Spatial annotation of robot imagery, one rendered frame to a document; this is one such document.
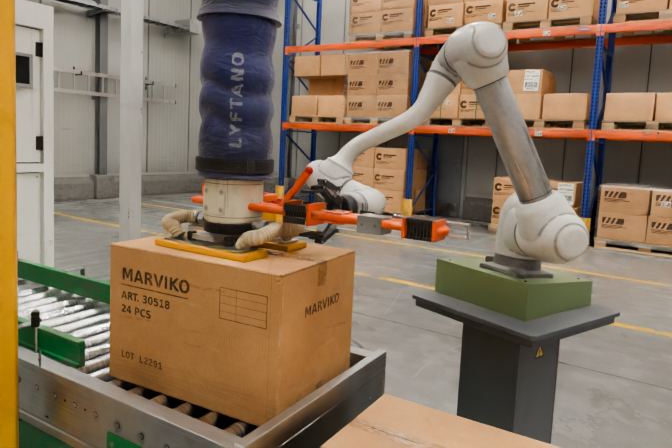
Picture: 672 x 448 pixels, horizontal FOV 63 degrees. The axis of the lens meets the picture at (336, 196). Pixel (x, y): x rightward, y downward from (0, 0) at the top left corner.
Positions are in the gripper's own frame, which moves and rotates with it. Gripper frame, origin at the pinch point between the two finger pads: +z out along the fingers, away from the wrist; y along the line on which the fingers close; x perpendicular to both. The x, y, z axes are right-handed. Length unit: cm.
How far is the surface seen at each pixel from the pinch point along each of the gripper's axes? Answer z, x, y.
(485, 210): -834, 188, 88
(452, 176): -845, 256, 33
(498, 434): -16, -51, 53
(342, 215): 2.7, -12.5, -1.0
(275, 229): 5.5, 6.6, 4.6
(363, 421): -1, -20, 53
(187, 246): 14.9, 29.7, 11.2
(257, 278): 18.6, 1.6, 14.8
